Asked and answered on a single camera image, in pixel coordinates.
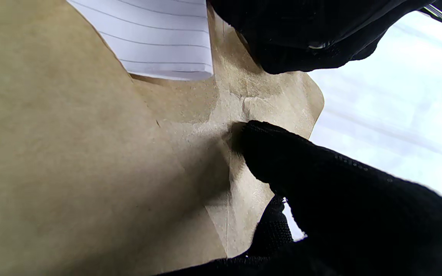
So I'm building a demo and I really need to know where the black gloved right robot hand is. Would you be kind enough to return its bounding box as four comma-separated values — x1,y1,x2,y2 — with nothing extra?
156,120,442,276

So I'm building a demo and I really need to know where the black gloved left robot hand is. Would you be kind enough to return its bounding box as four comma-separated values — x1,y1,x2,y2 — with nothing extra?
209,0,442,74

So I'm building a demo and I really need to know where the white lined letter paper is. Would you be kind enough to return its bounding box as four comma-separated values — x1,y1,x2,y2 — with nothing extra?
67,0,214,81

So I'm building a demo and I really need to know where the brown paper envelope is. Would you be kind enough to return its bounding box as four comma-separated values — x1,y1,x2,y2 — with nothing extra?
0,0,325,276

